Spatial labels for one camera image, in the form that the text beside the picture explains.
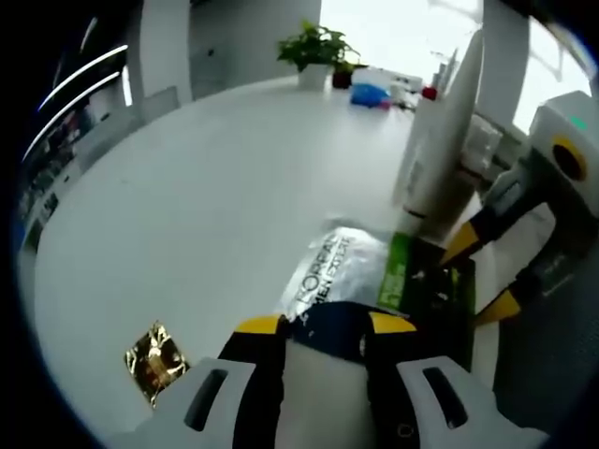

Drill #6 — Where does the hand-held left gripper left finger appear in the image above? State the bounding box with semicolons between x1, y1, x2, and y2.
156;313;291;449

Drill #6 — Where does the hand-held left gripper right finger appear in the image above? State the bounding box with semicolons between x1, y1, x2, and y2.
364;311;551;449

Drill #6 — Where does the white slim skincare bottle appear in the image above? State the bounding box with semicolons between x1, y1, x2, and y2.
460;113;506;189

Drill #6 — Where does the white skincare tube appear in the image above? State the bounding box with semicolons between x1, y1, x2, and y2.
391;31;487;239

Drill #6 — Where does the gold foil skincare sachet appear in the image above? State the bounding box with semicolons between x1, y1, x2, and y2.
123;319;192;409

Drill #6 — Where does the silver blue skincare sachet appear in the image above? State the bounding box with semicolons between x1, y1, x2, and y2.
274;225;393;363

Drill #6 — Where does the blue plastic packet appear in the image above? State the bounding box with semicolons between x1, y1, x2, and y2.
349;82;393;110

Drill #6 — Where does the dark red plant pot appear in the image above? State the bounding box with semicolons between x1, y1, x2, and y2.
331;65;354;91

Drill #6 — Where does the white plant pot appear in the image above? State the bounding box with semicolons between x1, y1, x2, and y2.
297;64;332;91

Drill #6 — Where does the green potted plant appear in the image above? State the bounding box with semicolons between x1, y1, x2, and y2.
276;19;362;74

